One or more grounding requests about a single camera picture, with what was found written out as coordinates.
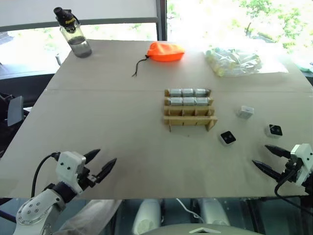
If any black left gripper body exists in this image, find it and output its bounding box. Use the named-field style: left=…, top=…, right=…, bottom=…
left=77, top=163, right=99, bottom=190

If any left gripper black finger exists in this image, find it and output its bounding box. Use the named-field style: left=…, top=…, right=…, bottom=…
left=84, top=148, right=102, bottom=165
left=95, top=158, right=118, bottom=184

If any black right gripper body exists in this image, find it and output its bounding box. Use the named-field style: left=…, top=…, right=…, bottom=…
left=281, top=158, right=298, bottom=184

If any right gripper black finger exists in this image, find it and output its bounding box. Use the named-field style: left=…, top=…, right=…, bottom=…
left=265, top=144, right=292, bottom=159
left=251, top=160, right=282, bottom=182

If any wooden rack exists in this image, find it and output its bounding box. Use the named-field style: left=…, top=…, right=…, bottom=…
left=163, top=88, right=219, bottom=133

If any translucent plastic sheet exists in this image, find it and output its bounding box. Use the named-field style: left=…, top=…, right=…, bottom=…
left=58, top=199, right=123, bottom=235

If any white rounded robot leg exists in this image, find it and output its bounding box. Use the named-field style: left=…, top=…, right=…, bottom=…
left=196, top=198, right=231, bottom=226
left=133, top=198, right=162, bottom=235

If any dark grey chair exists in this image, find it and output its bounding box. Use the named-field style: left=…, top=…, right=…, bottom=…
left=0, top=93, right=32, bottom=128

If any grey robot torso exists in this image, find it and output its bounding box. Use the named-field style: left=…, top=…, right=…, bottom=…
left=146, top=222, right=248, bottom=235

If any clear plastic bag of items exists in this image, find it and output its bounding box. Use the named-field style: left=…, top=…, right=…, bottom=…
left=203, top=47, right=290, bottom=78

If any clear black-capped water bottle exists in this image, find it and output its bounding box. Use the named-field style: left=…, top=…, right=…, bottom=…
left=53, top=6, right=93, bottom=59

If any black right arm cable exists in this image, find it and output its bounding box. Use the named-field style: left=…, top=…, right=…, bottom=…
left=274, top=168, right=313, bottom=207

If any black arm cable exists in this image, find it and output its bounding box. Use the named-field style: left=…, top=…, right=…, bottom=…
left=31, top=152, right=61, bottom=198
left=274, top=168, right=313, bottom=207

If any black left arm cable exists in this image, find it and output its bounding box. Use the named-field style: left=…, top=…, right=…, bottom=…
left=31, top=152, right=61, bottom=198

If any white thin cable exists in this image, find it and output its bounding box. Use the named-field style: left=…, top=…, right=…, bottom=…
left=175, top=198, right=204, bottom=223

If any orange drawstring pouch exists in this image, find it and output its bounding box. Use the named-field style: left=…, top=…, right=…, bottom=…
left=132, top=41, right=186, bottom=77

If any dark window frame post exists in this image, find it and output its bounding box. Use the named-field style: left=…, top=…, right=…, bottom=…
left=156, top=0, right=168, bottom=41

